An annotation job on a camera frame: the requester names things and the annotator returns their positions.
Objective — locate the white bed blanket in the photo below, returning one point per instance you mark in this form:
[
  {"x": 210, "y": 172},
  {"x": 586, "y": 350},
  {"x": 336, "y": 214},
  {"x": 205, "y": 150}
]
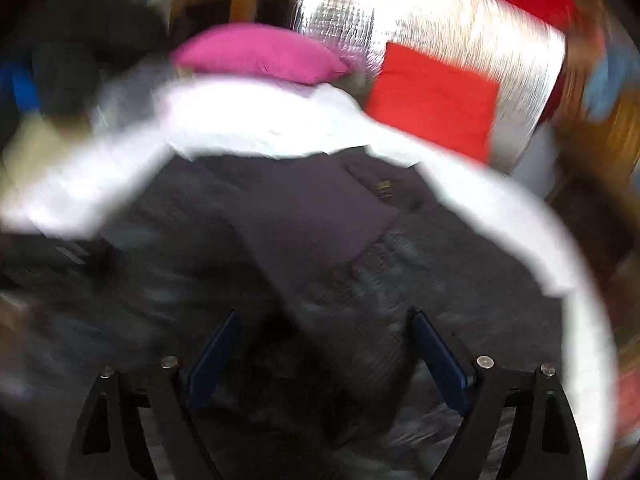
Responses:
[{"x": 260, "y": 120}]

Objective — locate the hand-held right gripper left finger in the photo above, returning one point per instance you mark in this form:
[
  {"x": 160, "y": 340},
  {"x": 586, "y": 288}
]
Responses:
[{"x": 212, "y": 360}]

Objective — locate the pink pillow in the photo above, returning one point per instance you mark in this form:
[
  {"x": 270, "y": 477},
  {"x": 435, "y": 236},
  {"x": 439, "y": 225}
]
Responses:
[{"x": 260, "y": 52}]

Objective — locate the silver foil insulation panel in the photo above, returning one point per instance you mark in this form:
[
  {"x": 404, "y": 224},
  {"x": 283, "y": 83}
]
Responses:
[{"x": 425, "y": 15}]

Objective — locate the grey garment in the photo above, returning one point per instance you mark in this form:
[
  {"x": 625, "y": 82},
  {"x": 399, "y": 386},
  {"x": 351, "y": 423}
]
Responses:
[{"x": 125, "y": 95}]

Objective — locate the pile of dark clothes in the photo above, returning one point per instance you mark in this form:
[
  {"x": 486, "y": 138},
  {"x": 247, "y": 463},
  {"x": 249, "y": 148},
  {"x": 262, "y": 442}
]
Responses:
[{"x": 90, "y": 45}]

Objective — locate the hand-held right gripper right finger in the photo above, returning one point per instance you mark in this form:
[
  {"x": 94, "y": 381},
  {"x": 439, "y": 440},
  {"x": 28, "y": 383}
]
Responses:
[{"x": 442, "y": 360}]

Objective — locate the black puffer jacket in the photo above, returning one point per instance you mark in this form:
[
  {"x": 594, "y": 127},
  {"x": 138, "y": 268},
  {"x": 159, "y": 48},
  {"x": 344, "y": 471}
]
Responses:
[{"x": 310, "y": 240}]

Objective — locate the red pillow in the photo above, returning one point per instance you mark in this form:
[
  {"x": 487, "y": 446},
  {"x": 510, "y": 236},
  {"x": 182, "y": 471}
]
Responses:
[{"x": 435, "y": 102}]

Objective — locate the blue garment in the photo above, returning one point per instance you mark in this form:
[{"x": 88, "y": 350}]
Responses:
[{"x": 20, "y": 87}]

